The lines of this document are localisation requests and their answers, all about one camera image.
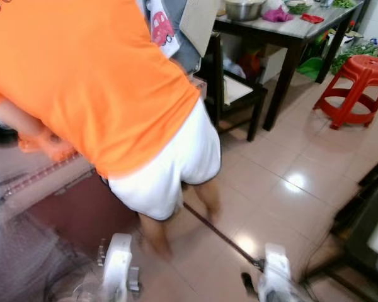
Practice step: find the purple cloth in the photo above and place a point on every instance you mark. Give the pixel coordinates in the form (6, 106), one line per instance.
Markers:
(277, 15)

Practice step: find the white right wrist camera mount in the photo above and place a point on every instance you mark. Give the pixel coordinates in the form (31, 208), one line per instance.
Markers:
(276, 270)

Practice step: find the green plastic dustpan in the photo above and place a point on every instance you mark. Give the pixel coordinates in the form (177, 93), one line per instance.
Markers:
(310, 69)

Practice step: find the grey dish rack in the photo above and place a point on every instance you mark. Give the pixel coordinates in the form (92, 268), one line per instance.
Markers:
(188, 60)

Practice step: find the large steel mixing bowl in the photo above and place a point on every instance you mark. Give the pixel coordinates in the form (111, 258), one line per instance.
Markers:
(244, 9)

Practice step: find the red plastic stool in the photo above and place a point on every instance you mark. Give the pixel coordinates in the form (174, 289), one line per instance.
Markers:
(359, 66)

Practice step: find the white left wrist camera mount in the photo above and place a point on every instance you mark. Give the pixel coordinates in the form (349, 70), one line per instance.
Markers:
(116, 264)

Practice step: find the beige cutting board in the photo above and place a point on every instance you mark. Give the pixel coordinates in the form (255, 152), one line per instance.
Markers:
(201, 25)

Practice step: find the dark red base cabinet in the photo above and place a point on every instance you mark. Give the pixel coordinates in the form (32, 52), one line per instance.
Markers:
(82, 211)

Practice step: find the small red cloth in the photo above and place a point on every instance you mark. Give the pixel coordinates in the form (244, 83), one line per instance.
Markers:
(312, 18)

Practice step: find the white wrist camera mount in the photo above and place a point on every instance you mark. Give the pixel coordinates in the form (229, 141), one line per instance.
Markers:
(276, 270)
(116, 264)

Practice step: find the person orange shirt white shorts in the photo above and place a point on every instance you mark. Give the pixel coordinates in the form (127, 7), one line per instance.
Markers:
(82, 75)

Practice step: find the black low table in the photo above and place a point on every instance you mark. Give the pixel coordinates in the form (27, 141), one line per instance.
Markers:
(349, 217)

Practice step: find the green leafy vegetables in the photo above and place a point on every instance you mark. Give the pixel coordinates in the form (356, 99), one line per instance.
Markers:
(359, 53)

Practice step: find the dark wooden table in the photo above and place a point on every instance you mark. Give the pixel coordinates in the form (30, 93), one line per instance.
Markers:
(283, 34)

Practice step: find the white towel red car print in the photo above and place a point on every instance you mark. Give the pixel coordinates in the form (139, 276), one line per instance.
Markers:
(162, 28)

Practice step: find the bowl of green vegetables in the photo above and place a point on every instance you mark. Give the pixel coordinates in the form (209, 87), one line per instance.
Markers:
(297, 7)

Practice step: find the dark wooden chair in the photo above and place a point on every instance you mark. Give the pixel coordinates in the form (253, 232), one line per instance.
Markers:
(217, 82)

